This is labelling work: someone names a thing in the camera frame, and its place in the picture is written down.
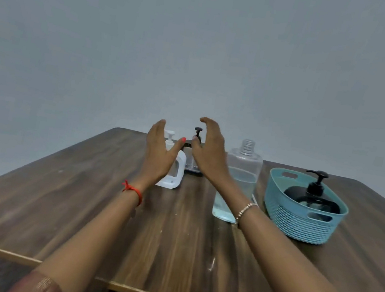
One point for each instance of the person's right hand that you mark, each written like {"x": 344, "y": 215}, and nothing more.
{"x": 214, "y": 158}

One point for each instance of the person's left hand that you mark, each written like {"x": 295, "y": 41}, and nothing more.
{"x": 156, "y": 156}

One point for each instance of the white pump head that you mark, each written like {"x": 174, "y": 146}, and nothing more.
{"x": 169, "y": 144}

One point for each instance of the white square dispenser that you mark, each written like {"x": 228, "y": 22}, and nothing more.
{"x": 182, "y": 164}

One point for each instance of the black square dispenser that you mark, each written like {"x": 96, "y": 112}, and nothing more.
{"x": 297, "y": 194}
{"x": 188, "y": 144}

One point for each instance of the tall clear plastic bottle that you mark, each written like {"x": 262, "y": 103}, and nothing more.
{"x": 248, "y": 159}

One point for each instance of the black pump with long tube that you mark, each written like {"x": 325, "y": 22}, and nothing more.
{"x": 254, "y": 200}

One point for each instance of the black pump with short tube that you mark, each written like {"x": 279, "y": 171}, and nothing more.
{"x": 315, "y": 187}

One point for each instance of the person's right forearm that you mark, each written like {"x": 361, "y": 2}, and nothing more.
{"x": 280, "y": 258}

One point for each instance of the person's left forearm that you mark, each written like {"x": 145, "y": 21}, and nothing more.
{"x": 92, "y": 237}

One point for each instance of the small black pump head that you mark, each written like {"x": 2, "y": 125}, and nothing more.
{"x": 198, "y": 136}

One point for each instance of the teal plastic basket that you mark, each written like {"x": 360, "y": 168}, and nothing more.
{"x": 296, "y": 224}

